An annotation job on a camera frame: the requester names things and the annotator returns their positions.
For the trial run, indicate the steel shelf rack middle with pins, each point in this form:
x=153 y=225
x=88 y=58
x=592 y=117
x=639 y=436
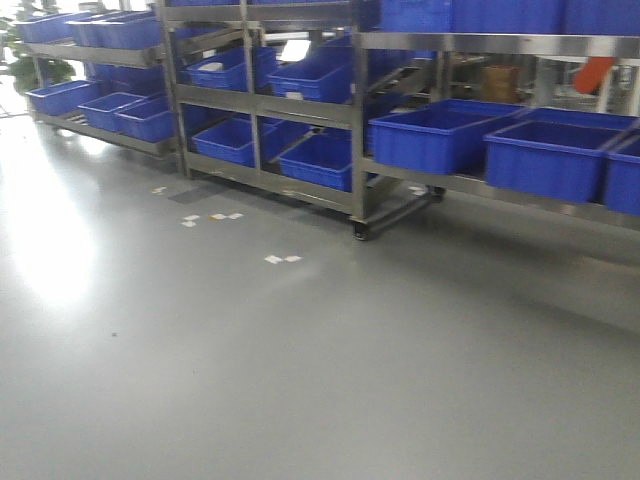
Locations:
x=252 y=23

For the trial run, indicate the steel shelf rack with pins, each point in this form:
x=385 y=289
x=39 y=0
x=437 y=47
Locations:
x=500 y=45
x=75 y=121
x=252 y=23

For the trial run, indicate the steel shelf rack right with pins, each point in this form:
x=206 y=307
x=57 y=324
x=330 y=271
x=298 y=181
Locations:
x=500 y=45

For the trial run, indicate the steel shelf rack far left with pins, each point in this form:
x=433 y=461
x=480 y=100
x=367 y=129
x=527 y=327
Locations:
x=75 y=121

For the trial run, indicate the blue bin middle rack lower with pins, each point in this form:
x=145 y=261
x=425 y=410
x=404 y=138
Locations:
x=320 y=159

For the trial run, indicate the blue bin middle rack lower-left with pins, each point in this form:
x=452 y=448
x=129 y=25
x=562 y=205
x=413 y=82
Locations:
x=230 y=140

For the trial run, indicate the blue bin on right rack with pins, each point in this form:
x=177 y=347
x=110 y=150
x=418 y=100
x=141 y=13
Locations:
x=445 y=137

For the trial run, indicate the blue bin middle rack upper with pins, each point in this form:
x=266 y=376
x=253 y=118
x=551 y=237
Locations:
x=324 y=76

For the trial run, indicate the blue bin middle upper-left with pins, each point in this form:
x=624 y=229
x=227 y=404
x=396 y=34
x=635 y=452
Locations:
x=228 y=70

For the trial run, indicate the brown cardboard box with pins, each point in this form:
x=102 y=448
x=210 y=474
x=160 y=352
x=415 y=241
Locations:
x=500 y=84

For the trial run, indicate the blue bin far-left lower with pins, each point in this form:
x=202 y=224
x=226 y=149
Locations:
x=64 y=97

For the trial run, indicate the blue bin right rack edge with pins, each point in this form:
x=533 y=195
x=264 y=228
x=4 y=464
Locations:
x=621 y=192

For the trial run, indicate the orange object behind rack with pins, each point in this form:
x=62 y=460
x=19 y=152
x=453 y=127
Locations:
x=592 y=74

